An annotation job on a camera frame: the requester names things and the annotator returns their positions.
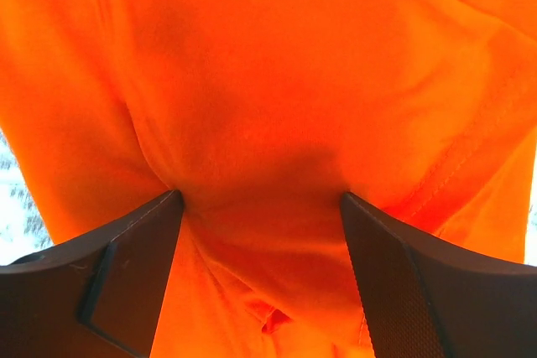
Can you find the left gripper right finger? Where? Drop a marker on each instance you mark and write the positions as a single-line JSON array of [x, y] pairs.
[[425, 297]]

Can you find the floral table mat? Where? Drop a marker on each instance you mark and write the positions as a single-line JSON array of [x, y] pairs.
[[22, 228]]

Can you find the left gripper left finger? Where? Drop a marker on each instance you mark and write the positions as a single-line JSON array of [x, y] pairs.
[[97, 295]]

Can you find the orange t-shirt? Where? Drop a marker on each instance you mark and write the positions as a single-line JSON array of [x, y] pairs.
[[262, 113]]

